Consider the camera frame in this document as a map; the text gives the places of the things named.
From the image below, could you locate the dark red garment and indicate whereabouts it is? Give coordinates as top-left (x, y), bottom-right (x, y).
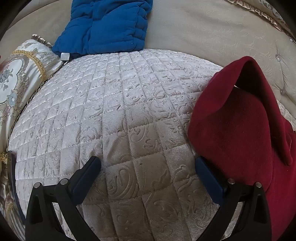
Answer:
top-left (188, 56), bottom-right (295, 240)

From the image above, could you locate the white quilted bedspread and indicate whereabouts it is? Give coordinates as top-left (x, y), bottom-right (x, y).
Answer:
top-left (9, 49), bottom-right (226, 240)

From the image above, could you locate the floral pillow with gold trim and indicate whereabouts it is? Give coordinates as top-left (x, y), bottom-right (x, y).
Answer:
top-left (0, 34), bottom-right (64, 149)

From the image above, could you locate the beige tufted headboard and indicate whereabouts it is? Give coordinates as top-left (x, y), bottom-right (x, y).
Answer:
top-left (6, 0), bottom-right (296, 110)

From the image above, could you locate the blue quilted cushion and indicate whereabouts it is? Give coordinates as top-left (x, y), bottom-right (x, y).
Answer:
top-left (52, 0), bottom-right (153, 59)

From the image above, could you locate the ornate ruffled beige pillow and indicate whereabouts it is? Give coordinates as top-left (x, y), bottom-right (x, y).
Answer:
top-left (227, 0), bottom-right (295, 43)

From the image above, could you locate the black strap at bed edge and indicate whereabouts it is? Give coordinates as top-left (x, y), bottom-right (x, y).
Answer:
top-left (6, 151), bottom-right (26, 223)

